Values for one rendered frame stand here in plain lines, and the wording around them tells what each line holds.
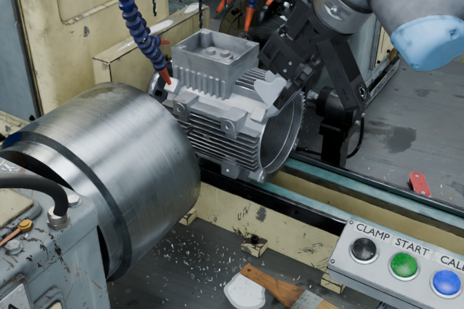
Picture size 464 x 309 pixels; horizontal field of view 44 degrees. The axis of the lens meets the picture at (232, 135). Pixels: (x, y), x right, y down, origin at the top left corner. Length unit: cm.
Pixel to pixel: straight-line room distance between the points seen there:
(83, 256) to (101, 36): 55
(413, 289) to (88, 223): 38
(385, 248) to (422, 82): 102
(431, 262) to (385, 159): 65
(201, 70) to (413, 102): 76
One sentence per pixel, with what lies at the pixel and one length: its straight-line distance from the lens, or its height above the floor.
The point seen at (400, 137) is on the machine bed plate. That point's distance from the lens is 145.
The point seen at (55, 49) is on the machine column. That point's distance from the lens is 106.
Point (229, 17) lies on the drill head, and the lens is 126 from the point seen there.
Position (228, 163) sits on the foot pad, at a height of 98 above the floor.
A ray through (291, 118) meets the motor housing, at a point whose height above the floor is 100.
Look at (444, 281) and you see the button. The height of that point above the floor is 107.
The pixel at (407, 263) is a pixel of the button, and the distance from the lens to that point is 73.
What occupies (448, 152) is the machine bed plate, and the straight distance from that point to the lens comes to 143.
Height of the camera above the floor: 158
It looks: 34 degrees down
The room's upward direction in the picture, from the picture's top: straight up
